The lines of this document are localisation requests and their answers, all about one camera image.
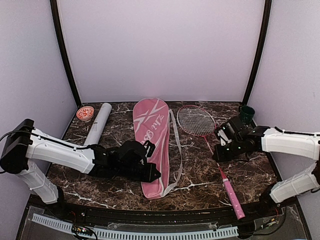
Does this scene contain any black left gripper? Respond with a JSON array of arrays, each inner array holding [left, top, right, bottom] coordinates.
[[116, 162, 161, 182]]

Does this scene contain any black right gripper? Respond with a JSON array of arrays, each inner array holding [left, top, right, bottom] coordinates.
[[213, 138, 245, 162]]

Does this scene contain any pink badminton racket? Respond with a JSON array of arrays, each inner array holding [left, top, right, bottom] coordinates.
[[177, 105, 245, 220]]

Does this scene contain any pink racket cover bag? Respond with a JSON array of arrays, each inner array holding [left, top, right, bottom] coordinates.
[[133, 98, 183, 200]]

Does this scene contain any white shuttlecock tube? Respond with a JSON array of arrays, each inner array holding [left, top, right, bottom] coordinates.
[[84, 103, 112, 146]]

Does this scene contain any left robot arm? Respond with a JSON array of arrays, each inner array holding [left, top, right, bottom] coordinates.
[[0, 118, 161, 218]]

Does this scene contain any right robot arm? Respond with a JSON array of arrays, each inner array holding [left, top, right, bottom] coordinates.
[[212, 116, 320, 217]]

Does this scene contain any dark green cup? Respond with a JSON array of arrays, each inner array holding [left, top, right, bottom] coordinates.
[[238, 105, 256, 125]]

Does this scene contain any red patterned bowl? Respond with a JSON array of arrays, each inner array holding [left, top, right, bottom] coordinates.
[[76, 106, 95, 122]]

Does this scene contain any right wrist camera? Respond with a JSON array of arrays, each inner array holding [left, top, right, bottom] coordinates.
[[214, 127, 229, 146]]

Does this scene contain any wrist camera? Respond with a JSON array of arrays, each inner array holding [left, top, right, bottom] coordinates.
[[214, 127, 229, 146], [143, 140, 156, 158]]

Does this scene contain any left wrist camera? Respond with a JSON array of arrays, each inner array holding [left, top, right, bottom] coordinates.
[[143, 140, 156, 158]]

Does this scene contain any black front rail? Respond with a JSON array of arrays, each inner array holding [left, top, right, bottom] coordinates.
[[23, 192, 287, 225]]

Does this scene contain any white slotted cable duct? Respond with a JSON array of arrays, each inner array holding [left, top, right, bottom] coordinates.
[[31, 213, 239, 240]]

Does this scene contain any right black frame post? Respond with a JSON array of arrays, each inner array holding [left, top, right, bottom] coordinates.
[[241, 0, 272, 105]]

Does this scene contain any black frame post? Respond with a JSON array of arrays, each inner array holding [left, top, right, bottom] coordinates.
[[49, 0, 82, 108], [241, 0, 272, 105]]

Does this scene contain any left black frame post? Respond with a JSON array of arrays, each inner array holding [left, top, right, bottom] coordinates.
[[49, 0, 82, 108]]

